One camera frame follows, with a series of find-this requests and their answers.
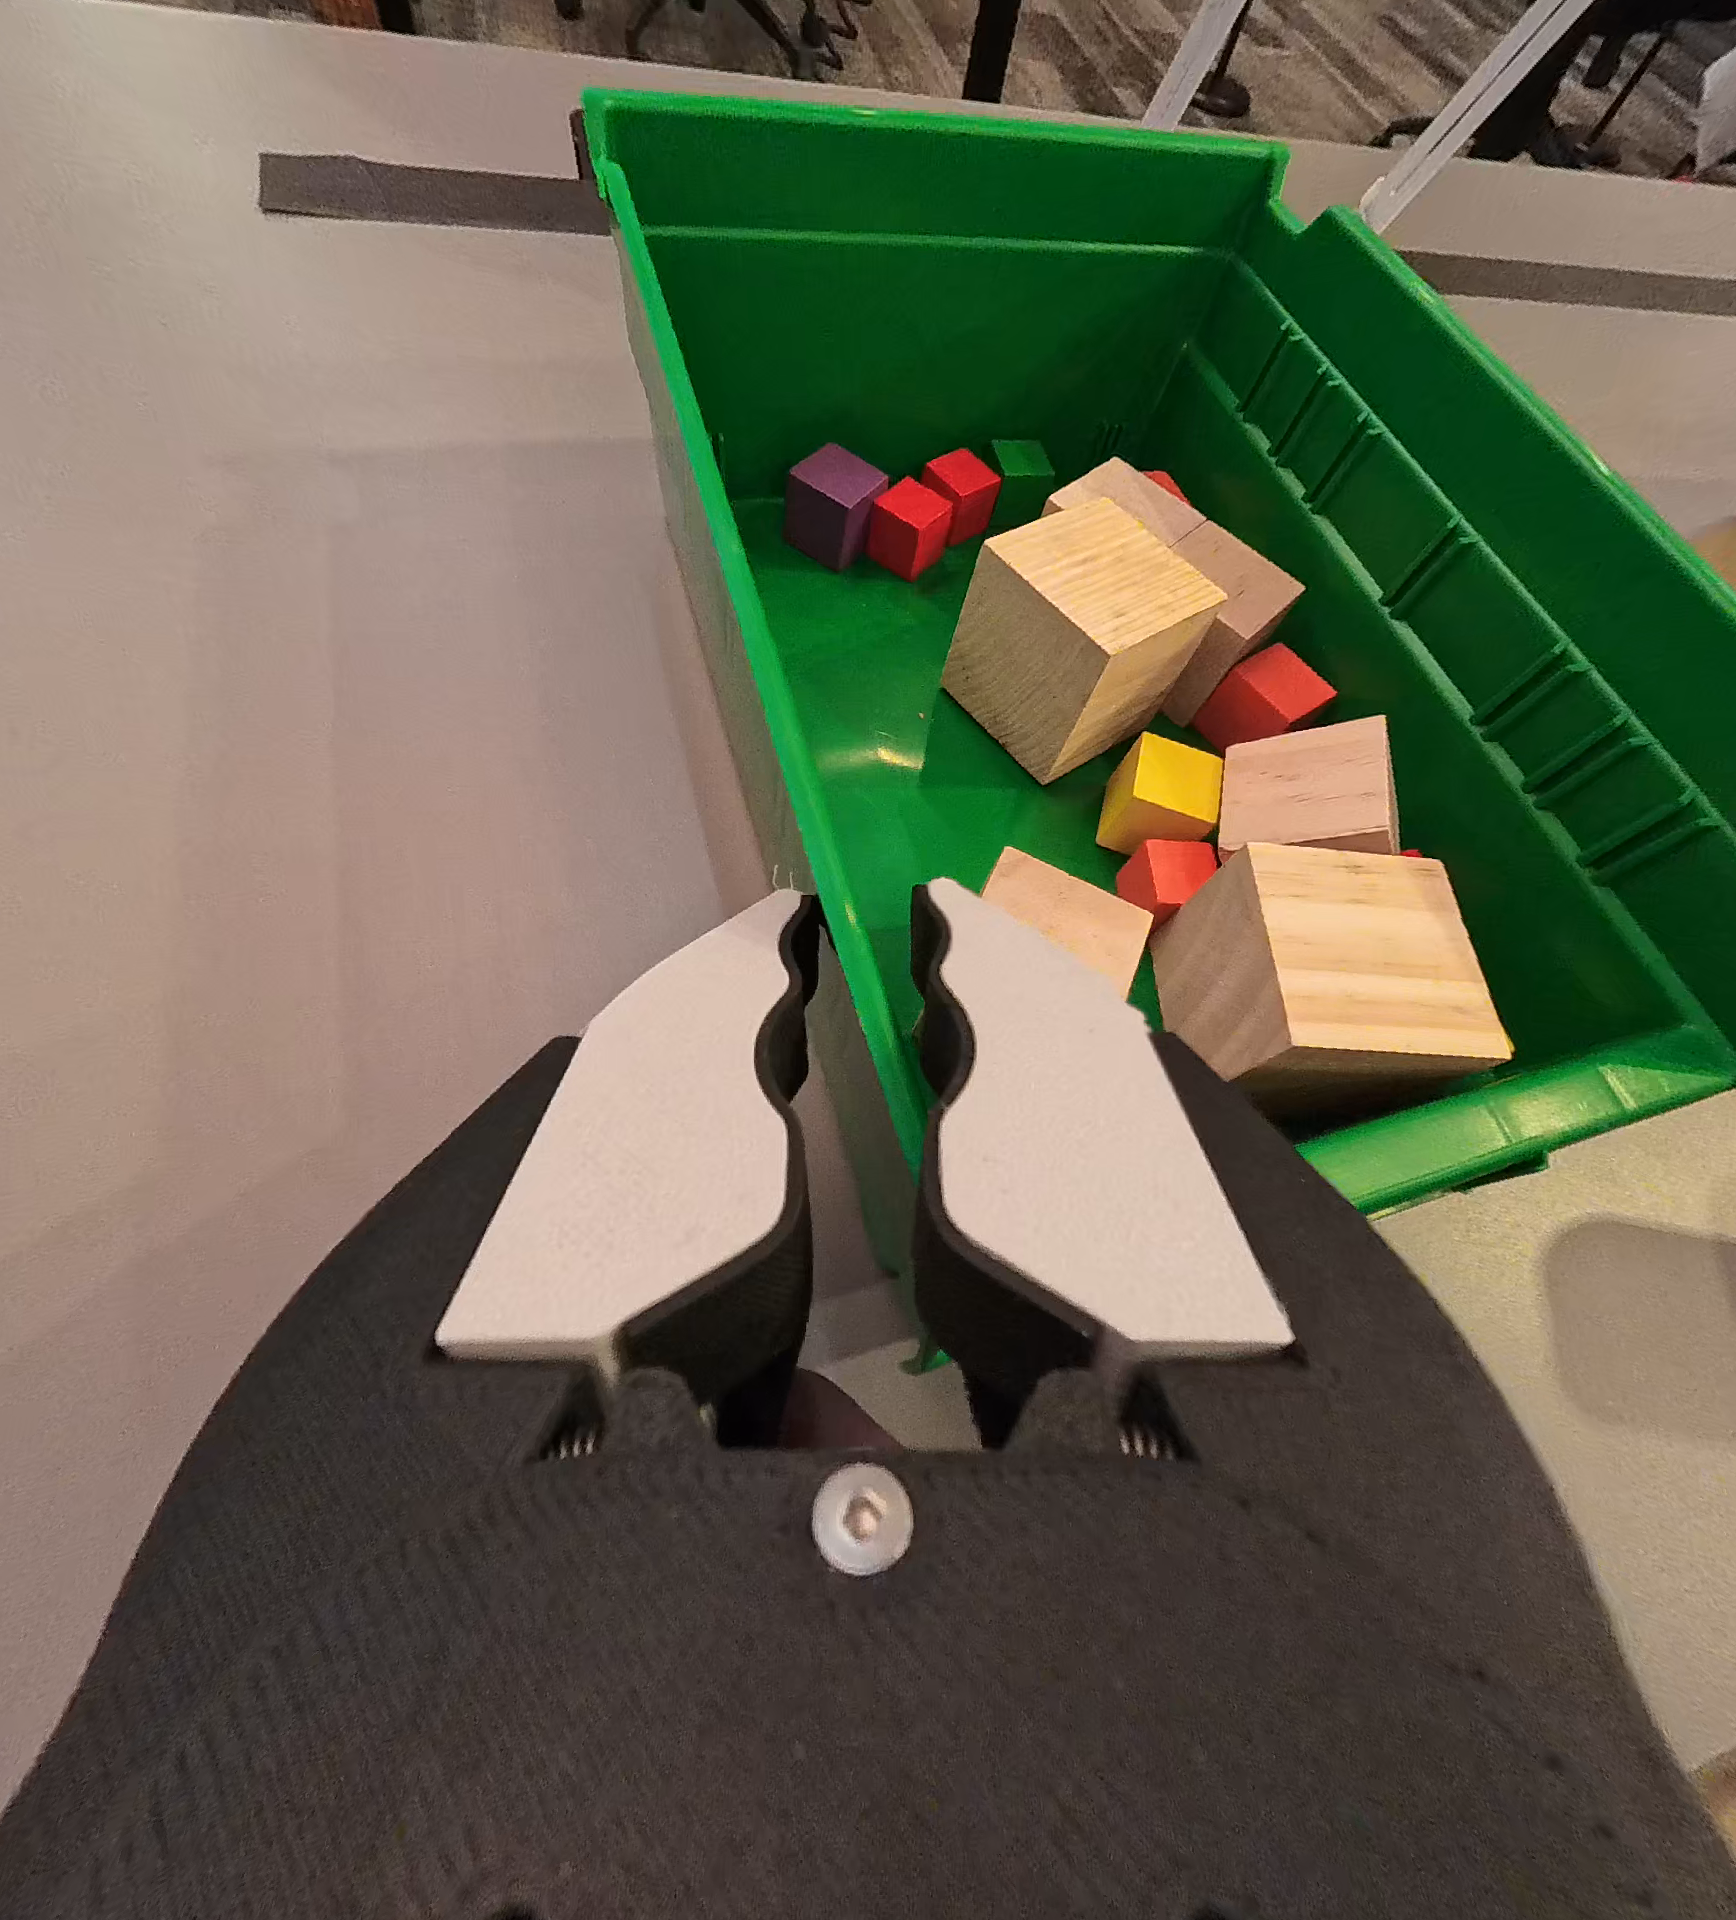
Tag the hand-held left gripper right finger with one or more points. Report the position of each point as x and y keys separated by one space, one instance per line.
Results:
x=1078 y=1185

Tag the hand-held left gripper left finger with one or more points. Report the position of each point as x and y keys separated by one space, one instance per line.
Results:
x=642 y=1171

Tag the pile of wooden cubes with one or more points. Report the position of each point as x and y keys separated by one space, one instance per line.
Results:
x=1078 y=639

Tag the green plastic box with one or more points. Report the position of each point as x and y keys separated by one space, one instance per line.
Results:
x=959 y=330

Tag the grey tape strip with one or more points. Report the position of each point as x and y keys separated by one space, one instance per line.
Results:
x=419 y=193
x=1632 y=284

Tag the white metal stand leg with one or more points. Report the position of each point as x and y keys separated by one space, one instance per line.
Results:
x=1468 y=105
x=1194 y=62

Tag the black table leg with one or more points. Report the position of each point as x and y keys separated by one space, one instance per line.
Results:
x=991 y=45

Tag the black chair base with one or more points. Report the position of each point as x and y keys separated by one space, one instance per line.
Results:
x=793 y=31

